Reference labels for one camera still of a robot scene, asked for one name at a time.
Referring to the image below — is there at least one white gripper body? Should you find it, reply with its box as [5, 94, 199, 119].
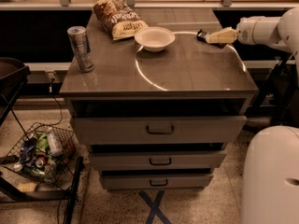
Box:
[236, 16, 259, 45]

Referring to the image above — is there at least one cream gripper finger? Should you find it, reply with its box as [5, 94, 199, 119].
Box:
[206, 27, 238, 44]

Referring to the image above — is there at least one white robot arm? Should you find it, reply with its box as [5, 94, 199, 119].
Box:
[205, 7, 299, 224]

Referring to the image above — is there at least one silver redbull can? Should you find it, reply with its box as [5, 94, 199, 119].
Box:
[67, 26, 93, 72]

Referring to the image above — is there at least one white paper bowl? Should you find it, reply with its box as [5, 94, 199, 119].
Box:
[135, 27, 175, 52]

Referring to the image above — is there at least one grey drawer cabinet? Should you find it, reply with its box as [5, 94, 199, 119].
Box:
[60, 8, 257, 176]

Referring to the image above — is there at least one brown popcorn chip bag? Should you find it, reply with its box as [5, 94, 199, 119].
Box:
[93, 0, 149, 40]

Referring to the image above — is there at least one top grey drawer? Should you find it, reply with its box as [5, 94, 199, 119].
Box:
[71, 116, 247, 145]

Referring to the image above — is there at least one grey drawer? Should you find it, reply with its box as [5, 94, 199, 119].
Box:
[100, 174, 213, 190]
[71, 116, 247, 145]
[89, 150, 226, 171]

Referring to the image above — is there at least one middle grey drawer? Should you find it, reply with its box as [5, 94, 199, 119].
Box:
[89, 150, 226, 171]

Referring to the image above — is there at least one bottom grey drawer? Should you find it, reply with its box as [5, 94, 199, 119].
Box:
[100, 174, 213, 190]

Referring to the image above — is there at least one clear plastic bottle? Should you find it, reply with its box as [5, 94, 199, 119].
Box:
[47, 127, 63, 157]

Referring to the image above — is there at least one black power cable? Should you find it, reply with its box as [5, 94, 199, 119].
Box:
[36, 77, 64, 128]

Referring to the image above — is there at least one wire basket of trash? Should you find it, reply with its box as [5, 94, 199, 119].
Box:
[1, 122, 76, 184]

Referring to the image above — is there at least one black cart frame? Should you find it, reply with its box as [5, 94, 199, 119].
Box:
[0, 58, 84, 224]

